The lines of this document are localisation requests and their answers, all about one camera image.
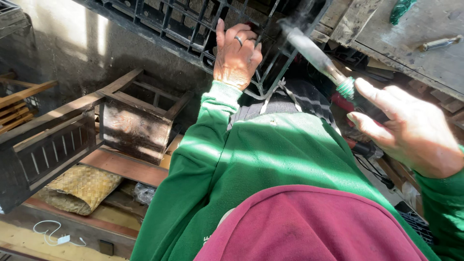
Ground person's left hand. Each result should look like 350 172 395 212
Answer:
213 18 263 91

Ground person's right hand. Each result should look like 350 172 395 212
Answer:
346 77 464 179

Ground black plastic lattice crate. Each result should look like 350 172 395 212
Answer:
72 0 332 101

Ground soldering iron with green collar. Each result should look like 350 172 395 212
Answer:
278 19 389 124

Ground red and black power tool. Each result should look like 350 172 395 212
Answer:
331 91 378 159

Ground dark striped trousers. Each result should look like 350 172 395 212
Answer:
228 78 341 135

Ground small black mesh crate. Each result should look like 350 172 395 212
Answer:
394 201 434 246

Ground worn wooden workbench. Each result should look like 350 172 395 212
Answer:
312 0 464 103

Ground metal cylinder tool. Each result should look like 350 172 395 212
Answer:
418 35 464 52

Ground green sweatshirt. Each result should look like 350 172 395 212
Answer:
130 80 464 261

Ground dark wooden stool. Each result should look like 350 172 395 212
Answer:
97 68 195 166

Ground green plastic wrapper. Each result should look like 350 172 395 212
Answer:
389 0 418 25

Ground maroon cloth garment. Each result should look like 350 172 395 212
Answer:
194 185 429 261

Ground reddish wooden board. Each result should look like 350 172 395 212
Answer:
79 146 169 188

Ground crumpled clear plastic bag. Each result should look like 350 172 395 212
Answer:
133 182 157 206

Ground woven straw basket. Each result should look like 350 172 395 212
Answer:
37 165 124 217

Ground dark wooden slatted bench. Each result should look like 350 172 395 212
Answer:
0 92 106 214

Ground light wooden slatted chair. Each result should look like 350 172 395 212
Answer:
0 72 58 135

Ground small black square block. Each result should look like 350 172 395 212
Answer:
99 239 114 256

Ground grey plastic crate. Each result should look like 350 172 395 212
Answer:
0 0 31 38

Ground white drawstring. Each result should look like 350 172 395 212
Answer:
260 77 303 115

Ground black power cable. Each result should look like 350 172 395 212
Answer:
353 154 396 190

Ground white charger with cable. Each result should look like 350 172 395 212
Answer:
33 220 87 248

